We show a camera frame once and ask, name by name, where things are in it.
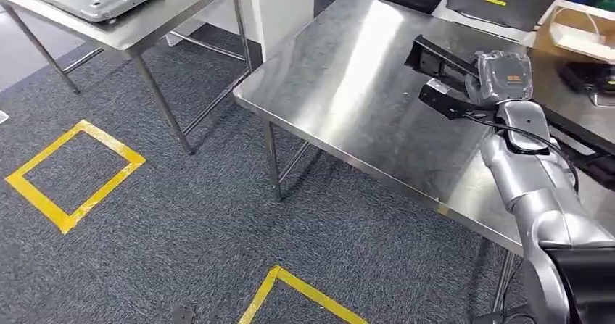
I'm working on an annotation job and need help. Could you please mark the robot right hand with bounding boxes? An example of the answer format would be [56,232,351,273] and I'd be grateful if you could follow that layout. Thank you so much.
[463,49,534,108]

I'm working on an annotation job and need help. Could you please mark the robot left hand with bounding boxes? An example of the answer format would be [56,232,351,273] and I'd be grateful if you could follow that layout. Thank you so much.
[170,303,196,324]

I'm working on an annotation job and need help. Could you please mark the cardboard box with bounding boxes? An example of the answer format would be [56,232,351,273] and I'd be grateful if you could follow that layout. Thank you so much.
[530,0,615,65]

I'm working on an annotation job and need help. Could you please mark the large black bag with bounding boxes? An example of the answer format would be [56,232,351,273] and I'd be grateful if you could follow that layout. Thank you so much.
[446,0,571,33]

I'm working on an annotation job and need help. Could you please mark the black device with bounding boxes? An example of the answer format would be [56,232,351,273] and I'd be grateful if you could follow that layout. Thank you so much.
[557,61,615,96]

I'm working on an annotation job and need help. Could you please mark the large steel table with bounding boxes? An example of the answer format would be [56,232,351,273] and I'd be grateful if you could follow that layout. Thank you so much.
[232,0,615,314]

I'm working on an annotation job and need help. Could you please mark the white cabinet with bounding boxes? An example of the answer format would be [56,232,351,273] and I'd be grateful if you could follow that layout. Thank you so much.
[165,0,316,62]

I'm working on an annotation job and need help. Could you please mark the small steel table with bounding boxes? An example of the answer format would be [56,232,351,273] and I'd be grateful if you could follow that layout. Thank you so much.
[0,0,254,156]

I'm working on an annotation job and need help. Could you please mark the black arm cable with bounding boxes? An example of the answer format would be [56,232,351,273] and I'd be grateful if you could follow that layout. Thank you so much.
[462,112,581,194]

